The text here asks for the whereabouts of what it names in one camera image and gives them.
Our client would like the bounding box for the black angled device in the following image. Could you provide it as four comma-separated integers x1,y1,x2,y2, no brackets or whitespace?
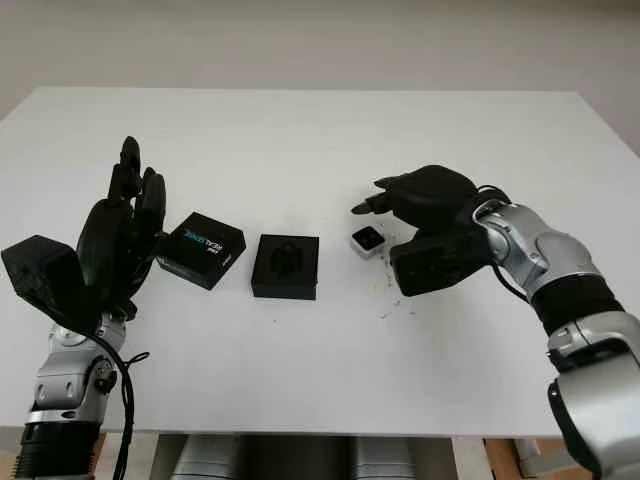
249,233,320,300

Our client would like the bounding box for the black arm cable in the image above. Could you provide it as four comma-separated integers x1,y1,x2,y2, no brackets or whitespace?
477,184,532,305
94,329,151,480

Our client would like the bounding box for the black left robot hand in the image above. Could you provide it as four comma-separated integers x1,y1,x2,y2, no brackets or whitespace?
77,135,169,321

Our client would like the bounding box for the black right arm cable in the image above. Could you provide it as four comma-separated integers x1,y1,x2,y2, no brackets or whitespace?
477,184,532,305

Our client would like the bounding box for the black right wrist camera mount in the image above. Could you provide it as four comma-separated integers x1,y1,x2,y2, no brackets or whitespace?
389,227,496,297

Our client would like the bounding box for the small silver camera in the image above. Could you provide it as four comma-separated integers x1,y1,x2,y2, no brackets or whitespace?
349,225,387,259

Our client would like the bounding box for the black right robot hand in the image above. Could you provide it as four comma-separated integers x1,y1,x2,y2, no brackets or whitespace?
349,164,489,237

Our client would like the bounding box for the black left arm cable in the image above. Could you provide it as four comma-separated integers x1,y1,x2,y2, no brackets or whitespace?
94,329,151,480

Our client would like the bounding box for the black Intel RealSense box lid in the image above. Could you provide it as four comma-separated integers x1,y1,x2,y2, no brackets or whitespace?
156,211,247,291

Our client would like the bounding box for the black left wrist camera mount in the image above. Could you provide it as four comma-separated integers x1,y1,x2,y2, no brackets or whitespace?
0,234,96,334

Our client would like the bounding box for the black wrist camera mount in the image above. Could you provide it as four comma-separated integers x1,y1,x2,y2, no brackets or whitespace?
0,234,96,334
389,227,496,297

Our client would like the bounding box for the silver left robot leg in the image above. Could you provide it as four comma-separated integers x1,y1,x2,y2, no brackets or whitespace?
172,434,242,480

